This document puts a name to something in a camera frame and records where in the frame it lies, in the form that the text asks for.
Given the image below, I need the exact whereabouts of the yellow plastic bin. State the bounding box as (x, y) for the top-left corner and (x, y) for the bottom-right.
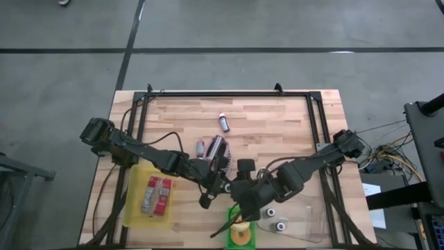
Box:
(122, 164), (176, 229)

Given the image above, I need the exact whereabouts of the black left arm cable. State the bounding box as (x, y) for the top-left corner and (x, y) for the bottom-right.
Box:
(119, 90), (185, 153)

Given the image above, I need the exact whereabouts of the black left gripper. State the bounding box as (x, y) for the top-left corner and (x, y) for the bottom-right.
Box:
(197, 157), (234, 210)

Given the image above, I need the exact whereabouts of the red snack packet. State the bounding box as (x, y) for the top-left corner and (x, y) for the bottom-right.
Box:
(140, 175), (172, 217)

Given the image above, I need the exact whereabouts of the brown cable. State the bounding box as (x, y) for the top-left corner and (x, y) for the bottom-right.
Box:
(92, 165), (117, 240)

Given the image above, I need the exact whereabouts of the black aluminium table frame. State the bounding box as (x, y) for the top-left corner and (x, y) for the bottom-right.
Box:
(105, 89), (351, 249)

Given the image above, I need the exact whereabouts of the clear plastic container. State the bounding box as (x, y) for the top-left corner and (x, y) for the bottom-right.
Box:
(256, 192), (329, 244)

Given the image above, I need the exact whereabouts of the tangled cable bundle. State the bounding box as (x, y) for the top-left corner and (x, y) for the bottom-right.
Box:
(346, 119), (426, 183)

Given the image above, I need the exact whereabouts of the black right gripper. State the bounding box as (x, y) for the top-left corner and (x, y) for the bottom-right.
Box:
(230, 172), (275, 222)

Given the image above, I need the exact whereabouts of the green plastic basket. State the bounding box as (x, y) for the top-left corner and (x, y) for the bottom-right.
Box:
(226, 207), (257, 250)

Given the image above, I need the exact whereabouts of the dark grey cart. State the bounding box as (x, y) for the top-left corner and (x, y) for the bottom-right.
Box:
(403, 92), (444, 209)

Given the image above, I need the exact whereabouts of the black crossbar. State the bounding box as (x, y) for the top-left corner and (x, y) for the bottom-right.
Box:
(366, 181), (433, 211)

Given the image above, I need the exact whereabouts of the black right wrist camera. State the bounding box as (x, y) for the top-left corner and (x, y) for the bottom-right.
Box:
(237, 158), (257, 174)

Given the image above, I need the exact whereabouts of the dark red small bottle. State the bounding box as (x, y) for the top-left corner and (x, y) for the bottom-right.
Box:
(218, 111), (231, 133)

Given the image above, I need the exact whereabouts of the blue crate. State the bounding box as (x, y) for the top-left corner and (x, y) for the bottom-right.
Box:
(429, 215), (444, 250)

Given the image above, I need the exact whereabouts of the white paper sheet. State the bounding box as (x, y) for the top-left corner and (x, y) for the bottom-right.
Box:
(361, 183), (386, 230)

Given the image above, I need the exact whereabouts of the grey metal stand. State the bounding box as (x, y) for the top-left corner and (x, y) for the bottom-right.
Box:
(0, 151), (56, 250)

